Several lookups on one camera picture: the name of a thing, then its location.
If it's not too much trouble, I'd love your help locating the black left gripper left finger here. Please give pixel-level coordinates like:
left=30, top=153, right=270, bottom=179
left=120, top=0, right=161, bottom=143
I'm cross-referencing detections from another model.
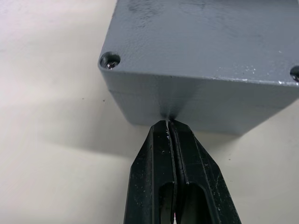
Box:
left=123, top=119, right=176, bottom=224

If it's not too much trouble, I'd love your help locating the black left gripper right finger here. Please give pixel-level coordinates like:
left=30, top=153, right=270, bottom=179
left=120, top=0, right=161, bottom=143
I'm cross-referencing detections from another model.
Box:
left=168, top=119, right=242, bottom=224

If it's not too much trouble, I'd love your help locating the grey metal box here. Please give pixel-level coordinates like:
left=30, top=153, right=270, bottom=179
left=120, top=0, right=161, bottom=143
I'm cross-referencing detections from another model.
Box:
left=108, top=89, right=299, bottom=141

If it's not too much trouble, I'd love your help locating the grey metal box lid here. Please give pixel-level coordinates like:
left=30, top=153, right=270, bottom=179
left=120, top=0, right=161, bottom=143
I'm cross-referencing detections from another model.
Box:
left=97, top=0, right=299, bottom=101

